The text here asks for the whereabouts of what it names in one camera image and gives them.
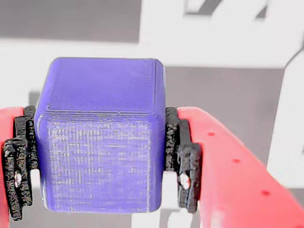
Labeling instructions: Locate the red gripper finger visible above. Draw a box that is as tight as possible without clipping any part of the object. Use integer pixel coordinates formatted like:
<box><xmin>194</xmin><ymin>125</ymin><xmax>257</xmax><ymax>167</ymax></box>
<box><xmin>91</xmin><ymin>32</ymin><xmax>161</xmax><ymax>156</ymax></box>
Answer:
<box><xmin>0</xmin><ymin>105</ymin><xmax>40</xmax><ymax>228</ymax></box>
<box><xmin>163</xmin><ymin>106</ymin><xmax>304</xmax><ymax>228</ymax></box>

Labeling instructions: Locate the black white marker checkerboard mat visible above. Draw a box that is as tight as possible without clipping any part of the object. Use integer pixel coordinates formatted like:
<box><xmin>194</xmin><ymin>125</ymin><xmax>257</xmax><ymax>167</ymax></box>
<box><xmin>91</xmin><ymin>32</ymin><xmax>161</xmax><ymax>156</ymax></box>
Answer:
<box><xmin>0</xmin><ymin>0</ymin><xmax>304</xmax><ymax>228</ymax></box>

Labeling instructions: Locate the blue cube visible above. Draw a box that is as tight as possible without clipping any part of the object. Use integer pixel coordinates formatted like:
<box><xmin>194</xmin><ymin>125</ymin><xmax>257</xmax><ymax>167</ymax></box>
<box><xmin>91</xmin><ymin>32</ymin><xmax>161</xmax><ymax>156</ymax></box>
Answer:
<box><xmin>33</xmin><ymin>57</ymin><xmax>167</xmax><ymax>213</ymax></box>

